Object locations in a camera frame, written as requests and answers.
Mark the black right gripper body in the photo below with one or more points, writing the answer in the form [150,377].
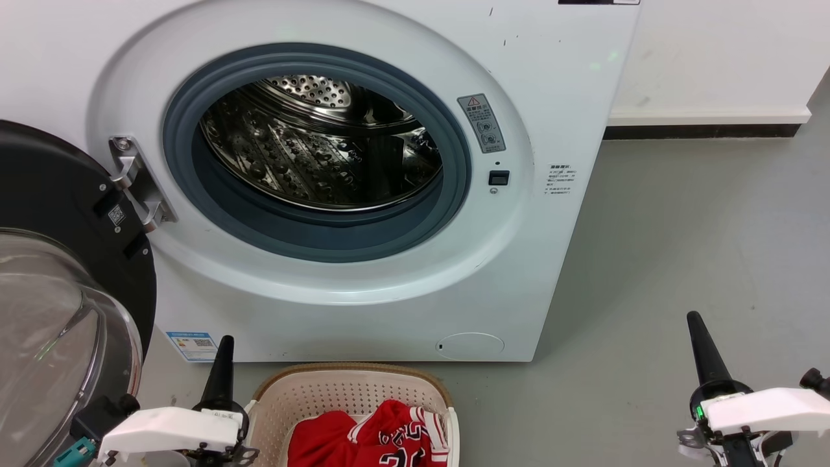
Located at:
[733,451]

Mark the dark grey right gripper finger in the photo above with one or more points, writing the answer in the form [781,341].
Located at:
[707,353]

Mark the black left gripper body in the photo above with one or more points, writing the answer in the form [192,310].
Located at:
[224,455]

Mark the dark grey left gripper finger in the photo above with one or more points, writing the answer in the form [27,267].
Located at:
[220,376]

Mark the red basketball jersey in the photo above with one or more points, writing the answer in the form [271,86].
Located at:
[324,441]

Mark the cream perforated laundry basket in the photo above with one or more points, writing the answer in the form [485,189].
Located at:
[337,389]

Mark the stainless steel washing machine drum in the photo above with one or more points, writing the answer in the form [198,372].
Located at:
[311,162]

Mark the black washer door with glass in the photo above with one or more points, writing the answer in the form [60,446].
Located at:
[52,181]

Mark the blue energy label sticker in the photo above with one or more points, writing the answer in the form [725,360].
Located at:
[191,346]

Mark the teal plug connector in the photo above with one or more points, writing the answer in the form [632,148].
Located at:
[74,453]

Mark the grey rubber door gasket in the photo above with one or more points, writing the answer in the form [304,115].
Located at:
[318,241]

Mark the white QR code sticker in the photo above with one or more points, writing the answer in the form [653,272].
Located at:
[117,215]

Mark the white front-load washing machine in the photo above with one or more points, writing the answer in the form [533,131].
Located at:
[538,259]

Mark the silver metal door hinge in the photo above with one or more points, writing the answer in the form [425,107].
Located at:
[139,185]

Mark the black baseboard strip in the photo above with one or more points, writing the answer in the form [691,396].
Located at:
[700,131]

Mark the small printed text label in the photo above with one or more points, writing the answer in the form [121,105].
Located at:
[561,179]

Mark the round white filter cover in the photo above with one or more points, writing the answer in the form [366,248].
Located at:
[470,346]

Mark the black door latch socket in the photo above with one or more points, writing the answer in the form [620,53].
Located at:
[498,178]

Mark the grey warning sticker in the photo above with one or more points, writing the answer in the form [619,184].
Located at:
[481,123]

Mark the black control panel strip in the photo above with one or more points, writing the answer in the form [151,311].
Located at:
[596,2]

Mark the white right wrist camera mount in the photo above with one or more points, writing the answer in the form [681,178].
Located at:
[771,408]

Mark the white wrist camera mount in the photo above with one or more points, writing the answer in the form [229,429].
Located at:
[771,408]
[168,428]

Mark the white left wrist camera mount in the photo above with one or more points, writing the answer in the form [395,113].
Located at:
[168,428]

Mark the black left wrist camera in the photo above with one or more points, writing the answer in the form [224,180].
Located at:
[104,415]

